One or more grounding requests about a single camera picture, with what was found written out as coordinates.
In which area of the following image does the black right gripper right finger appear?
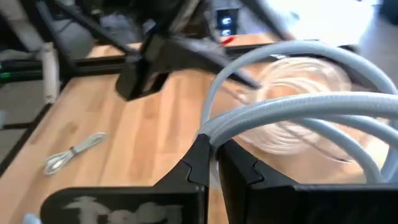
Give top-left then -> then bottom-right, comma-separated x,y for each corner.
216,139 -> 398,224

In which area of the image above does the black box with lights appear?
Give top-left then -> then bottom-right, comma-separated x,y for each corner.
215,8 -> 241,37

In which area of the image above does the black diagonal frame strut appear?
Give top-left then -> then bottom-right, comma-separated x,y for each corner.
34,0 -> 137,55
238,0 -> 294,42

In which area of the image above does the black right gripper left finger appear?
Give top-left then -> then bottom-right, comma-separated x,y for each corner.
40,133 -> 212,224

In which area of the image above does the white upright pole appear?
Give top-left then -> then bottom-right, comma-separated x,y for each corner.
40,42 -> 60,105

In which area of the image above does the clear plastic bin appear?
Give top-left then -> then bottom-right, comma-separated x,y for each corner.
238,57 -> 390,185

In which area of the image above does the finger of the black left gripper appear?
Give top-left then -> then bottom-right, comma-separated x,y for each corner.
173,36 -> 261,90

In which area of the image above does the grey-white cable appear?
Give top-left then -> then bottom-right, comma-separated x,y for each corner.
197,39 -> 398,185

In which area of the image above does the small grey cable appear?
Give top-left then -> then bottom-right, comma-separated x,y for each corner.
42,131 -> 109,175

